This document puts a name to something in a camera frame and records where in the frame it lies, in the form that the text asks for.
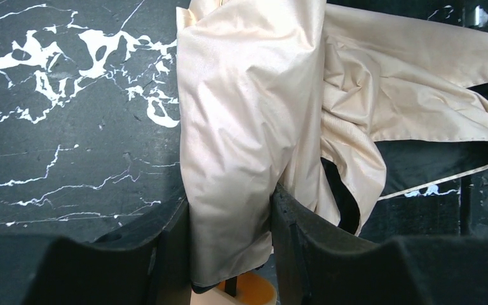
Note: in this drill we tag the beige folding umbrella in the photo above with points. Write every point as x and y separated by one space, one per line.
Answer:
341 106

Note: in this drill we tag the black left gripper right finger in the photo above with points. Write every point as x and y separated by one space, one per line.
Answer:
319 263

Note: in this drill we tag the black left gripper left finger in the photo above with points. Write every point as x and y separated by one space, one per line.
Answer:
146 261

